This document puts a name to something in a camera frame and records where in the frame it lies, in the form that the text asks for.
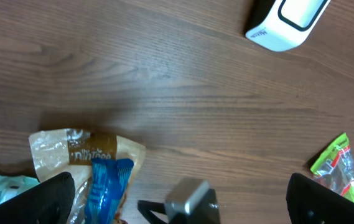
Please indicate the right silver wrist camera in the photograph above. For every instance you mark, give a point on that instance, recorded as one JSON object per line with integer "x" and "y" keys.
{"x": 185, "y": 196}

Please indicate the beige brown cookie bag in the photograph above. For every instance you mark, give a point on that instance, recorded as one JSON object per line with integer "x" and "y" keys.
{"x": 71, "y": 150}

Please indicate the blue snack bar wrapper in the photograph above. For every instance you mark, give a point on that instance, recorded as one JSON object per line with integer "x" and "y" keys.
{"x": 109, "y": 182}

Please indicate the green snack packet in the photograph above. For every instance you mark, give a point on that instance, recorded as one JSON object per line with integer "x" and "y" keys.
{"x": 334, "y": 168}

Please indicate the light teal snack packet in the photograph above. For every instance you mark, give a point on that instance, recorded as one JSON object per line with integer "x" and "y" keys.
{"x": 11, "y": 187}

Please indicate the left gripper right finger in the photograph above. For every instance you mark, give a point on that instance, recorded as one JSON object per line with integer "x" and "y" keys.
{"x": 309, "y": 202}

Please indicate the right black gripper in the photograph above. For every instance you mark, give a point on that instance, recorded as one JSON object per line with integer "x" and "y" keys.
{"x": 206, "y": 212}

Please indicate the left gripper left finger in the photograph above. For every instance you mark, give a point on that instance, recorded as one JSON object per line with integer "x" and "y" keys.
{"x": 49, "y": 202}

